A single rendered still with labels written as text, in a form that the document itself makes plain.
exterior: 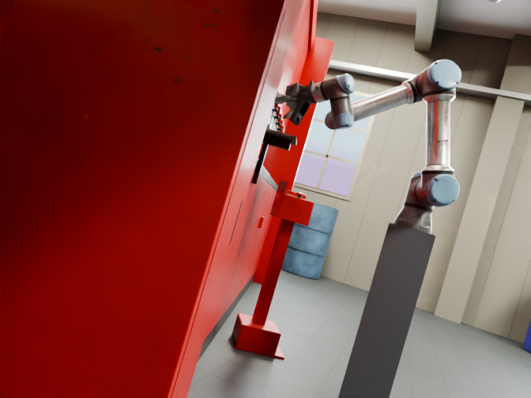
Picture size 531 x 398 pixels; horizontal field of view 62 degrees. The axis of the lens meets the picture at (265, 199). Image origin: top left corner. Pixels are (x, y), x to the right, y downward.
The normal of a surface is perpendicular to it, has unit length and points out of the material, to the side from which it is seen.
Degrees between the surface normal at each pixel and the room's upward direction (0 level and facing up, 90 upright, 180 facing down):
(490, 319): 90
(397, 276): 90
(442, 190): 97
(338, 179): 90
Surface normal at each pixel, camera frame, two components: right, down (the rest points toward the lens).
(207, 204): -0.07, -0.04
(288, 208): 0.16, 0.04
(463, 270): -0.29, -0.10
